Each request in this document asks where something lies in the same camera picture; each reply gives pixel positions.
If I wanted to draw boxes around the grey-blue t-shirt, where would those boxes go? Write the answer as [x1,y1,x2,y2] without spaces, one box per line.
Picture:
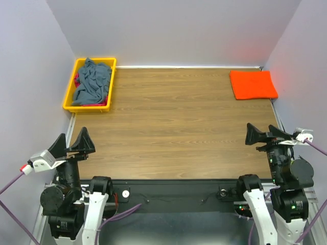
[72,58,112,106]

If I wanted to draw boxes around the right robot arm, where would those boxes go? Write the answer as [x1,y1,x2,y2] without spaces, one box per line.
[236,123,314,244]

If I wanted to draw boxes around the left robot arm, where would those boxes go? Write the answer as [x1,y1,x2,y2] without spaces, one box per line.
[40,127,113,244]

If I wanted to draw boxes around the folded orange t-shirt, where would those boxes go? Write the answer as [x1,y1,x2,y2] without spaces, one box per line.
[229,70,278,100]

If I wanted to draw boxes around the magenta t-shirt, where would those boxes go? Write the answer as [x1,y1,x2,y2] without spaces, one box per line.
[74,73,108,107]

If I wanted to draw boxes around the yellow plastic bin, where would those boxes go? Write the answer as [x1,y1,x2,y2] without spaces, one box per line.
[62,57,117,113]

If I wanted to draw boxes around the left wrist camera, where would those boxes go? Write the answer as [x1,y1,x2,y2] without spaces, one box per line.
[20,150,66,175]

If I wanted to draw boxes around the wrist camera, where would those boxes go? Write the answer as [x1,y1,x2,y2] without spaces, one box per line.
[20,150,66,175]
[292,128,313,144]

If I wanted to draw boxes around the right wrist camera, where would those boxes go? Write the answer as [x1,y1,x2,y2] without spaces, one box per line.
[292,128,313,144]

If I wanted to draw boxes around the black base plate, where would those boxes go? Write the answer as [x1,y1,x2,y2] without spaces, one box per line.
[112,179,246,213]

